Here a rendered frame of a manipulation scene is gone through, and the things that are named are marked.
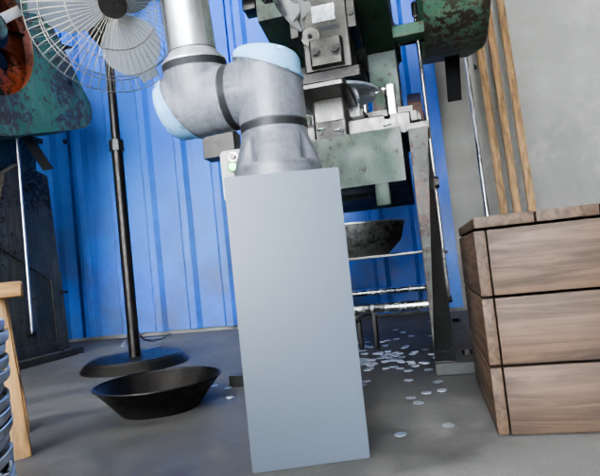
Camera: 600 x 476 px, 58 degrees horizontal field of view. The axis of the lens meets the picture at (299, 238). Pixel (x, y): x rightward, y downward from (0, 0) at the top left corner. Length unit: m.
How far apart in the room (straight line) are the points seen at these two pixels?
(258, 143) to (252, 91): 0.09
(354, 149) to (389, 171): 0.11
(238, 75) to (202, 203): 2.18
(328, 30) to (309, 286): 1.09
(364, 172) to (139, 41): 1.10
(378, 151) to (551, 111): 1.61
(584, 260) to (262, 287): 0.50
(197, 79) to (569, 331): 0.73
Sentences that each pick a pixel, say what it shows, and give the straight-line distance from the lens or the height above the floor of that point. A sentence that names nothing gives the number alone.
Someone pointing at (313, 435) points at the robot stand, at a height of 0.04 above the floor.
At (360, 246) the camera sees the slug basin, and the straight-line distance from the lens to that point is 1.58.
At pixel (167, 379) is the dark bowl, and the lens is 1.51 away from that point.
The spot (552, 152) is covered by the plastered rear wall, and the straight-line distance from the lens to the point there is 2.95.
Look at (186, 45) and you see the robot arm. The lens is 1.02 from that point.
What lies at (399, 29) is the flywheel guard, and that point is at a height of 1.04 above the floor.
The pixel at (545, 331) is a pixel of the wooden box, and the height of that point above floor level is 0.16.
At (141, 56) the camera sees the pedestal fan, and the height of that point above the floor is 1.15.
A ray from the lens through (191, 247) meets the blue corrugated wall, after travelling 3.08.
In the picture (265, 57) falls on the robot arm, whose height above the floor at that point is 0.65.
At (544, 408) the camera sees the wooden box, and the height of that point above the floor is 0.04.
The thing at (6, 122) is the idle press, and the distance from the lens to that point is 2.46.
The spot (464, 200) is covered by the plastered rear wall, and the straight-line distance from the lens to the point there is 2.87.
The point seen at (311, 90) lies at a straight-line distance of 1.51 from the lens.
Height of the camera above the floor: 0.30
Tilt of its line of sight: 3 degrees up
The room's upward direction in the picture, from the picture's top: 6 degrees counter-clockwise
